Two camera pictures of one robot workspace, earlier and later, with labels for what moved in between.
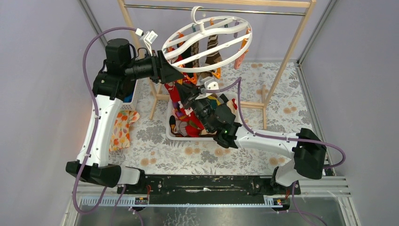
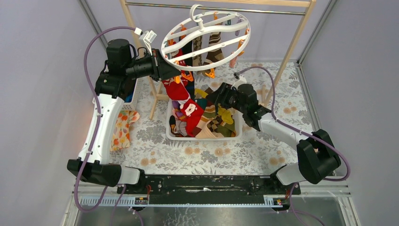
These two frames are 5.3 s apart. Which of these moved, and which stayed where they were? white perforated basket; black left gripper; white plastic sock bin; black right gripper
Moved: black right gripper
Stayed: black left gripper; white plastic sock bin; white perforated basket
